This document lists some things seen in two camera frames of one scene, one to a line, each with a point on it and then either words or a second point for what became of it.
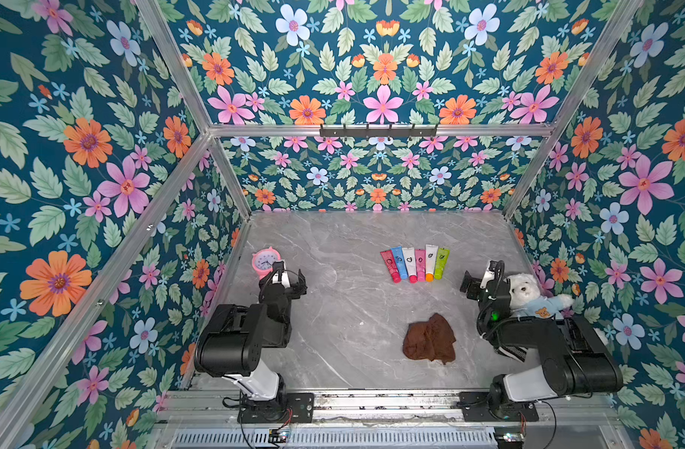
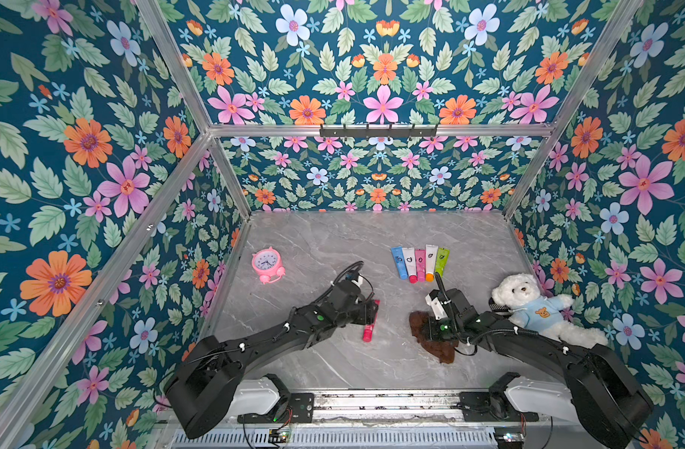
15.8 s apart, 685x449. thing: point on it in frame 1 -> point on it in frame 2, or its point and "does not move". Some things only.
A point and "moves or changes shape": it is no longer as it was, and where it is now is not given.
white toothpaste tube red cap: [409, 254] does not move
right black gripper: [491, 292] -> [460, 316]
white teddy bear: [526, 299] does not move
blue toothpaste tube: [399, 253] does not move
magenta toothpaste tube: [391, 266] -> [368, 330]
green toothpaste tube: [442, 260] does not move
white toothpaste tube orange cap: [430, 257] does not move
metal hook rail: [377, 132] does not move
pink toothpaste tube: [420, 264] does not move
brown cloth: [433, 340] moves or changes shape
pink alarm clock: [262, 261] does not move
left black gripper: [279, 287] -> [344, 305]
